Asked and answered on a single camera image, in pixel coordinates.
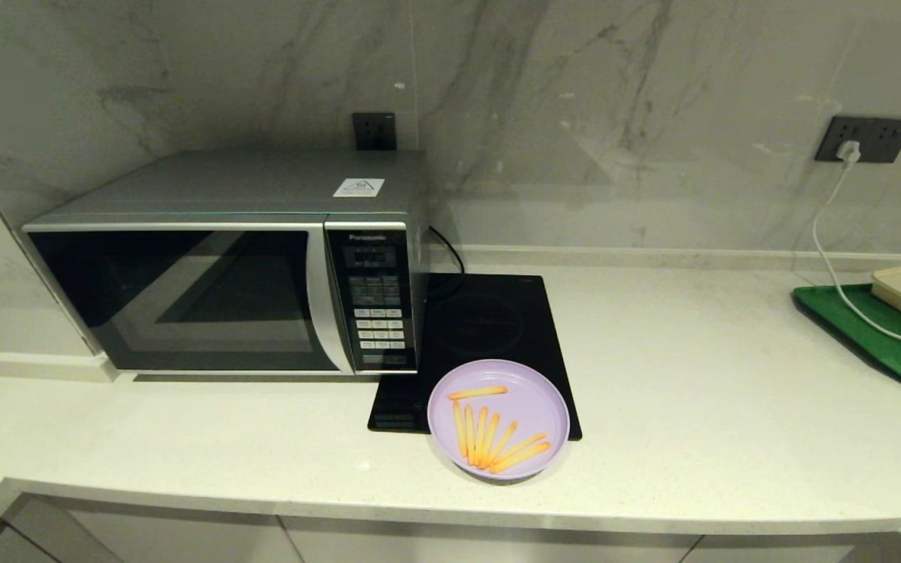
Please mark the silver Panasonic microwave oven body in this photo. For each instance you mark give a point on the silver Panasonic microwave oven body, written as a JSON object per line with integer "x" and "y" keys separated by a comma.
{"x": 263, "y": 180}

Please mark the small dark wall socket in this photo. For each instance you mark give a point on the small dark wall socket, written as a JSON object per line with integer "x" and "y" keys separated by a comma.
{"x": 374, "y": 131}

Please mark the wide dark wall socket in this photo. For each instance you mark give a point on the wide dark wall socket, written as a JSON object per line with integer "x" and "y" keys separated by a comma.
{"x": 884, "y": 139}

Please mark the white power plug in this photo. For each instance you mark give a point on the white power plug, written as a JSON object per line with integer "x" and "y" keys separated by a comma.
{"x": 848, "y": 151}

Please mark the black induction cooktop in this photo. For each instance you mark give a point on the black induction cooktop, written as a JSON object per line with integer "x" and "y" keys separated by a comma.
{"x": 497, "y": 328}

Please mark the grey cabinet under counter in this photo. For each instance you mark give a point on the grey cabinet under counter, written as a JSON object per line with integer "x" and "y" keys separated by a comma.
{"x": 419, "y": 547}

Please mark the black glass microwave door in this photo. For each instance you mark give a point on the black glass microwave door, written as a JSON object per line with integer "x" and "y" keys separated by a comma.
{"x": 184, "y": 297}

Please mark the purple round plate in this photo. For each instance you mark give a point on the purple round plate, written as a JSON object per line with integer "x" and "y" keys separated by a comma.
{"x": 529, "y": 391}

